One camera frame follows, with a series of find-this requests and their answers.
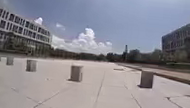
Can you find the distant row of trees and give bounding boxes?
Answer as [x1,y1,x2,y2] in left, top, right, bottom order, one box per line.
[49,37,167,69]

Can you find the row of concrete bollards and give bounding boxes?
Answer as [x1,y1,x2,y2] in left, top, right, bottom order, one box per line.
[0,52,156,90]

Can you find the pale concrete slab plaza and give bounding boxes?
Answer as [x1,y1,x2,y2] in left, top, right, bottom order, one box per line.
[0,51,190,108]

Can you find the white multi-storey building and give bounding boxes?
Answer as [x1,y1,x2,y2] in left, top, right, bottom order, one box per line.
[0,2,56,59]

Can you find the grey glass-fronted building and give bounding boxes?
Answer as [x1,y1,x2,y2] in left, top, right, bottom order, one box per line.
[158,8,190,69]

